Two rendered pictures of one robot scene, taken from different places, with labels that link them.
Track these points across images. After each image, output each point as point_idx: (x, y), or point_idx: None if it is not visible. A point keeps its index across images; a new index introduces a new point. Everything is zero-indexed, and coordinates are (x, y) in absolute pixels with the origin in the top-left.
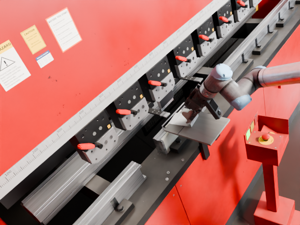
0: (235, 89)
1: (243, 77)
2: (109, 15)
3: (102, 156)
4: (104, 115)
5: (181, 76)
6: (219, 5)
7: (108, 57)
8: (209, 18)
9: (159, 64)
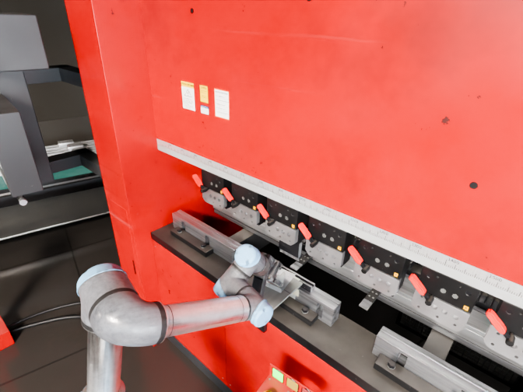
0: (227, 273)
1: (247, 285)
2: (257, 123)
3: (209, 202)
4: (222, 182)
5: (306, 250)
6: (437, 267)
7: (242, 150)
8: (397, 255)
9: (285, 208)
